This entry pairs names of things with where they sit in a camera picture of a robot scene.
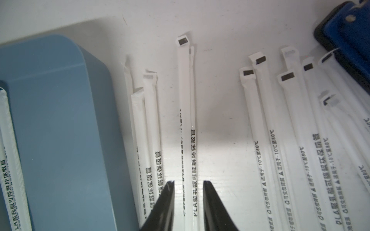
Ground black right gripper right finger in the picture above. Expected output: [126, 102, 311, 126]
[203, 181, 239, 231]

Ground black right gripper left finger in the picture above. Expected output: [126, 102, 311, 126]
[140, 181, 175, 231]

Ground straw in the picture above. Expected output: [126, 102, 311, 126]
[277, 69, 345, 231]
[240, 67, 283, 231]
[1, 88, 32, 231]
[131, 89, 155, 218]
[176, 35, 194, 231]
[190, 46, 199, 231]
[143, 72, 165, 200]
[122, 59, 146, 228]
[249, 52, 301, 231]

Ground blue storage tray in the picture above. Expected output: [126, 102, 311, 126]
[1, 35, 139, 231]

